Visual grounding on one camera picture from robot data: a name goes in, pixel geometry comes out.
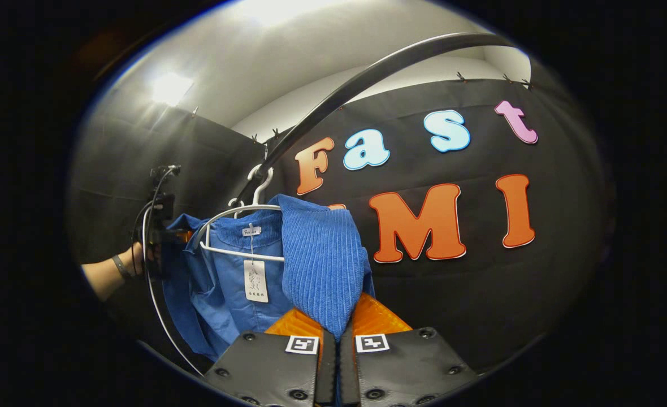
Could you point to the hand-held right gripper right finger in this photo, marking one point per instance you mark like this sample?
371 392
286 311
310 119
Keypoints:
407 367

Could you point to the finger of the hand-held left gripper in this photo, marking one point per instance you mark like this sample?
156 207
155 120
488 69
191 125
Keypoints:
182 236

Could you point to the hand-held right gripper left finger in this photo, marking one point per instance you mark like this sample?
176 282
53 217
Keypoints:
265 367

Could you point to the white clothes hanger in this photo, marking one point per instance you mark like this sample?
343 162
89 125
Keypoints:
226 251

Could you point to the dark wristband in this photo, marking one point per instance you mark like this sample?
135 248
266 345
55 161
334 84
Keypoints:
121 267

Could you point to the white paper hang tag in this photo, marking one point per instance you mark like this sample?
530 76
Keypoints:
256 281

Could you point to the ceiling light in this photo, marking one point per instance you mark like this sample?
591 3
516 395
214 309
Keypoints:
170 89

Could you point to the black clothes rack rail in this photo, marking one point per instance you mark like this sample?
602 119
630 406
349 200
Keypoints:
333 99

